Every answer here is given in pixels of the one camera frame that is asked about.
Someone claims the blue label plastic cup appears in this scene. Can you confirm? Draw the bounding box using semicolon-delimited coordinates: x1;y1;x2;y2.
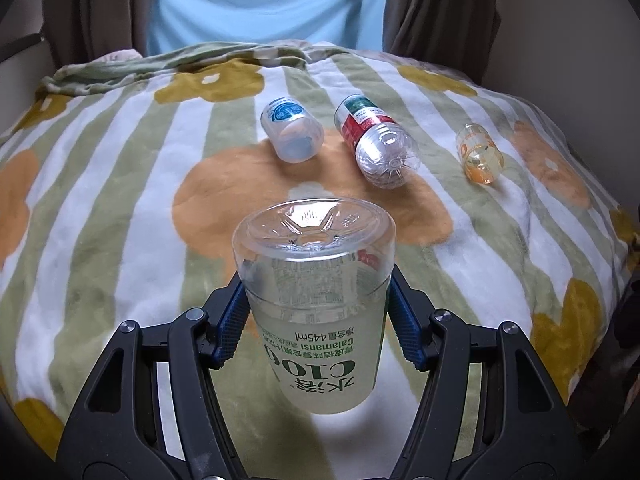
260;96;324;164

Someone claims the brown right curtain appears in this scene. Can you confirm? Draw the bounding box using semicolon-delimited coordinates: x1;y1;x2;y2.
383;0;501;82

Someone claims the floral striped blanket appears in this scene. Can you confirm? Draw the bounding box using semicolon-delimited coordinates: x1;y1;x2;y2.
1;42;639;479

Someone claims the brown curtain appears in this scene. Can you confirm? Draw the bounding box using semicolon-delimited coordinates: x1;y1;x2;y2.
42;0;153;66
383;0;501;82

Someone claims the green label plastic cup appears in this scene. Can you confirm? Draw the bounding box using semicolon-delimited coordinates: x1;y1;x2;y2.
232;197;396;415

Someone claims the brown left curtain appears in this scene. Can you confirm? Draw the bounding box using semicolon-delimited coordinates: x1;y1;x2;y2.
42;0;153;66

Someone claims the grey bed headboard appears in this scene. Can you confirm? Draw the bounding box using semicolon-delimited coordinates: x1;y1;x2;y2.
0;32;43;63

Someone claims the orange label small cup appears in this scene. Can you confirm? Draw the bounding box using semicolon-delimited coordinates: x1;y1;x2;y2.
456;122;504;185

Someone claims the red green label cup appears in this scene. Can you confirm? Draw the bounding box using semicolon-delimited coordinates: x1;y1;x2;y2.
334;94;420;190

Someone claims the light blue window cloth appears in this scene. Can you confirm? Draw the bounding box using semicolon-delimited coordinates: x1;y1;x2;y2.
146;0;386;55

